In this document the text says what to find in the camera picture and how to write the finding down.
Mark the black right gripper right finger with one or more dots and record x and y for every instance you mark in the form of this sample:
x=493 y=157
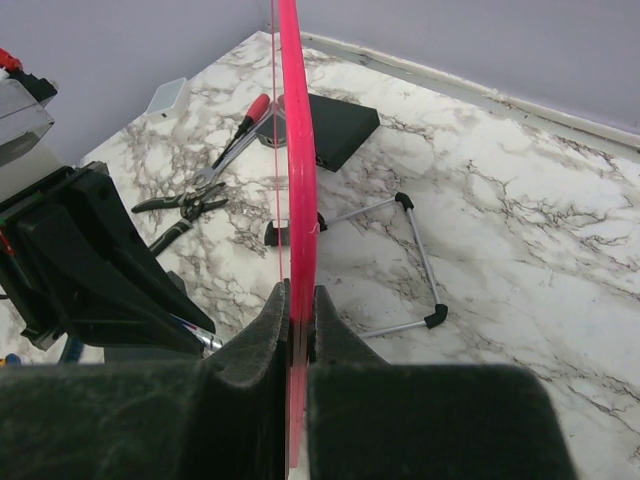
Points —
x=368 y=419

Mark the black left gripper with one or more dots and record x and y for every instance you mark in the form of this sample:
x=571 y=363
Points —
x=73 y=262

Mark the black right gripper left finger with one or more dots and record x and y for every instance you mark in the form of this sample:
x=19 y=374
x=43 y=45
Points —
x=224 y=417

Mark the white whiteboard marker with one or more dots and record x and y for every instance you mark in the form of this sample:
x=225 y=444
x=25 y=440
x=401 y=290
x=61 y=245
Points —
x=210 y=341

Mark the pink framed whiteboard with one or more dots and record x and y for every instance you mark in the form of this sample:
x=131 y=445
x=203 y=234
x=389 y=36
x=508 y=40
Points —
x=303 y=223

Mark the small white square box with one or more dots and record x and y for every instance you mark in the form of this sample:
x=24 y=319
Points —
x=169 y=98

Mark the blue handled cutting pliers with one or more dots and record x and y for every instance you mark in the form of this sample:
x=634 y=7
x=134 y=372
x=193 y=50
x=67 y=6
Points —
x=72 y=351

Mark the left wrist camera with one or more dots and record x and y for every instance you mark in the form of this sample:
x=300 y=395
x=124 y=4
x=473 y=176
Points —
x=24 y=121

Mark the black handled wire stripper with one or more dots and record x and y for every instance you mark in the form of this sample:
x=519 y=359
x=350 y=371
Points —
x=191 y=205

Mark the red handled wrench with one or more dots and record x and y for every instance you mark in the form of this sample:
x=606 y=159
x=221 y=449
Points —
x=254 y=114

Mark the black rear network switch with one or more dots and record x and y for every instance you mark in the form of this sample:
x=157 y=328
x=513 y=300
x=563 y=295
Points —
x=338 y=129

